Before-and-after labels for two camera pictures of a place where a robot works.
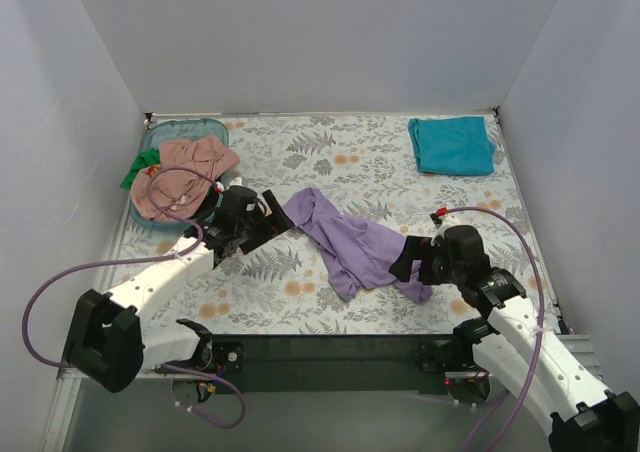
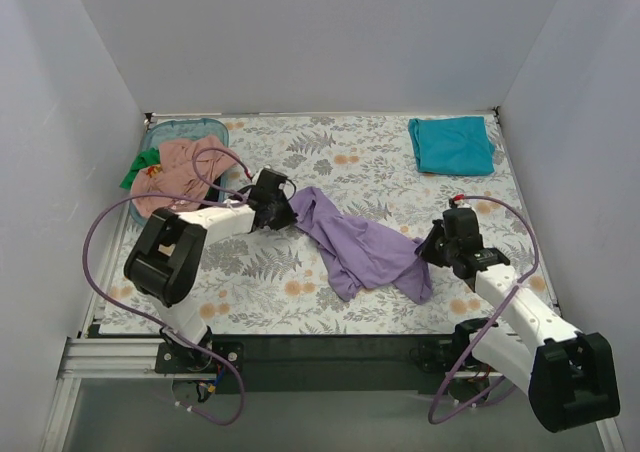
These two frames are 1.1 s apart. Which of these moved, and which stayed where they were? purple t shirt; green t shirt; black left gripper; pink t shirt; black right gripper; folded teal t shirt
Moved: black right gripper; black left gripper
Stayed: green t shirt; pink t shirt; folded teal t shirt; purple t shirt
